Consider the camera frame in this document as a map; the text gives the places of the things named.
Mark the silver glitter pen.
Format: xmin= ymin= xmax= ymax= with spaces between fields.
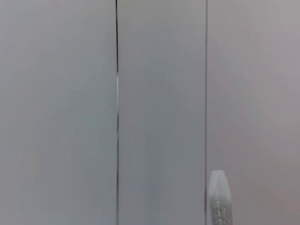
xmin=208 ymin=169 xmax=233 ymax=225

